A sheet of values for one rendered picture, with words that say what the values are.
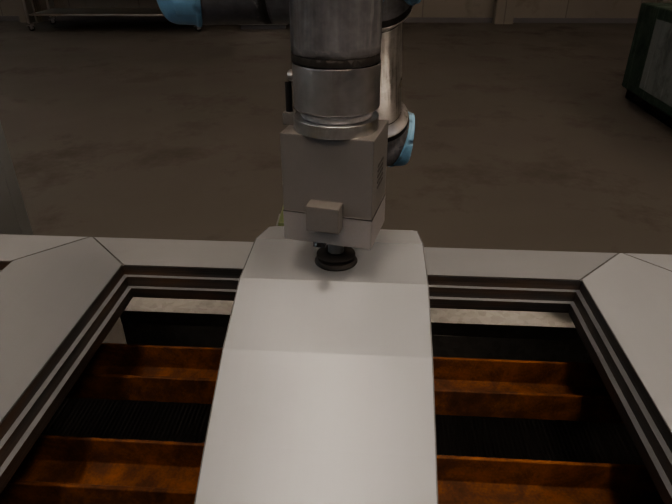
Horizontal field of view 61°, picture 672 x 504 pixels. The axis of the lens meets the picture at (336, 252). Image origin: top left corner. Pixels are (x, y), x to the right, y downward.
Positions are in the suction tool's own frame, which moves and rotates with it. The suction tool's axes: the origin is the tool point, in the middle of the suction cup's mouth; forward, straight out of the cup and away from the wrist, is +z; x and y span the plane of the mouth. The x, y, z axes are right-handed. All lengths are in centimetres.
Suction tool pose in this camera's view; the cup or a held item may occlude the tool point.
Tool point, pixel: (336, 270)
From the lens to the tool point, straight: 58.0
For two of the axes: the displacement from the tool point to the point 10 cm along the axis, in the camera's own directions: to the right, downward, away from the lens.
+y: 9.6, 1.3, -2.3
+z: 0.0, 8.7, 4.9
